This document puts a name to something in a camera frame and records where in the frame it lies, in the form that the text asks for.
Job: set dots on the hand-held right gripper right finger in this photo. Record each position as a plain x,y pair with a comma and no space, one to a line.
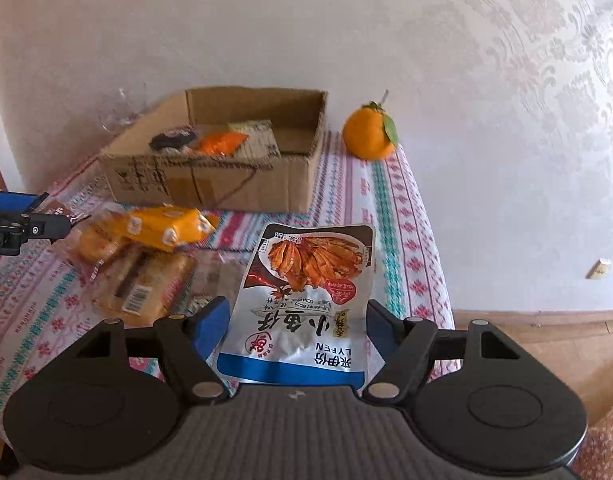
381,330

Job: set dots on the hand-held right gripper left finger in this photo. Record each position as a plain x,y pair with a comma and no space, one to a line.
209,327

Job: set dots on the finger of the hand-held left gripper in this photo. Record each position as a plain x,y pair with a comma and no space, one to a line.
46,227
11,201

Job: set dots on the clear bread packet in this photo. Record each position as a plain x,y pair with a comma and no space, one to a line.
96,250

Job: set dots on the white blue fish snack packet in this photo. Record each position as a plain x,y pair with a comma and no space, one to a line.
296,310

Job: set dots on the cardboard box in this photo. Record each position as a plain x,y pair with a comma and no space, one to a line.
266,185

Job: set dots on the dark red snack packet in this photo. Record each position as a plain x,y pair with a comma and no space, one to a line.
174,139

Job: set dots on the orange crinkled snack packet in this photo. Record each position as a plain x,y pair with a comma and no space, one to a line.
221,144

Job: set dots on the tofu strips packet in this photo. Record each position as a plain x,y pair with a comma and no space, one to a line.
259,140

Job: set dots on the clear plastic wrapper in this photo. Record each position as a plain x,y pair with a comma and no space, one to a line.
216,275

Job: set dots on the clear cake packet with barcode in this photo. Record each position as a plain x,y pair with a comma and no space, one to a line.
151,280

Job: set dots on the patterned tablecloth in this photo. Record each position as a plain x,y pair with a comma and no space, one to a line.
386,240

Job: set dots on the yellow snack packet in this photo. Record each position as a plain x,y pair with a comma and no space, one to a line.
161,227

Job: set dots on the clear glass cup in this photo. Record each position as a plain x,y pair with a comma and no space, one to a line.
121,110

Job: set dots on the orange fruit with leaf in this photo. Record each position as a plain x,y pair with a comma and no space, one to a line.
369,132

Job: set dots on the orange floral cloth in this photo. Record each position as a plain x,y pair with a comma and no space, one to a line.
606,445

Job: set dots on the white wall socket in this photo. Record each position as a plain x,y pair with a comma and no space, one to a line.
599,268

